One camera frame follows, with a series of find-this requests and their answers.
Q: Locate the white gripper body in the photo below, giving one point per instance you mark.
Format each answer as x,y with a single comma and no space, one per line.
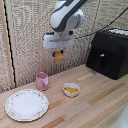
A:
58,41

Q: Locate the pink mug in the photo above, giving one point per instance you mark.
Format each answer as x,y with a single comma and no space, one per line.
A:
42,81

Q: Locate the golden brown bread piece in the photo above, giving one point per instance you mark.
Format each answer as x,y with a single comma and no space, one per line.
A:
60,56

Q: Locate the white plate with patterned rim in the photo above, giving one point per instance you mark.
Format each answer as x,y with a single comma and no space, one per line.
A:
26,104

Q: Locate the black box appliance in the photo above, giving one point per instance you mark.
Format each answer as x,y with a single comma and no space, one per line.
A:
110,54

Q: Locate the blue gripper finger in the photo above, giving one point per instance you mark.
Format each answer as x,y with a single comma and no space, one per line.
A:
53,53
62,51

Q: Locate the white bowl with yellow contents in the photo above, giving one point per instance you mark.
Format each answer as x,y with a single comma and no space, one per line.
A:
71,89

